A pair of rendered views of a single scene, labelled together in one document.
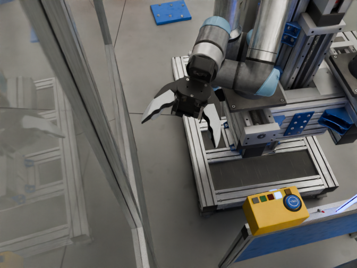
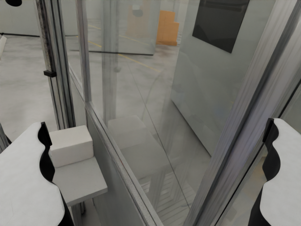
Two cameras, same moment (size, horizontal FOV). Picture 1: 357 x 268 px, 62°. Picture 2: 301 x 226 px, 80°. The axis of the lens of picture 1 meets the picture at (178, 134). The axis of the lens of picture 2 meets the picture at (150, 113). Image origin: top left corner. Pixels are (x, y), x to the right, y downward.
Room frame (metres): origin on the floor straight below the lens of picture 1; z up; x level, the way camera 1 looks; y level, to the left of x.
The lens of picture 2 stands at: (0.40, -0.04, 1.52)
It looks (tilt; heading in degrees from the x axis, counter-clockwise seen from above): 32 degrees down; 159
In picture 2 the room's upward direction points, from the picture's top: 8 degrees clockwise
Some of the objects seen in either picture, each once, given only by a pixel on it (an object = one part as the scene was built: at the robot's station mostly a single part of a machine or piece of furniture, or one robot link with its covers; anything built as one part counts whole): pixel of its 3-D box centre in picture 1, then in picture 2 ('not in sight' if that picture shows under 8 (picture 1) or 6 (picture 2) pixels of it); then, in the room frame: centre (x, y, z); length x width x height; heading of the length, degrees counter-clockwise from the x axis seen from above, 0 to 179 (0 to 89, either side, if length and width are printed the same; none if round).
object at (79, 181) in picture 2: not in sight; (68, 167); (-0.22, -0.15, 0.85); 0.36 x 0.24 x 0.03; 13
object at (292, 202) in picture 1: (292, 202); not in sight; (0.31, -0.34, 1.08); 0.04 x 0.04 x 0.02
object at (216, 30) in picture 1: (212, 41); not in sight; (0.59, -0.08, 1.43); 0.11 x 0.08 x 0.09; 163
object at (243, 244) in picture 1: (231, 254); not in sight; (0.29, -0.26, 0.39); 0.04 x 0.04 x 0.78; 13
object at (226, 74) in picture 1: (214, 71); not in sight; (0.58, -0.10, 1.34); 0.11 x 0.08 x 0.11; 73
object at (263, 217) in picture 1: (273, 211); not in sight; (0.30, -0.29, 1.02); 0.16 x 0.10 x 0.11; 103
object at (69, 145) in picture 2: not in sight; (70, 143); (-0.30, -0.14, 0.92); 0.17 x 0.16 x 0.11; 103
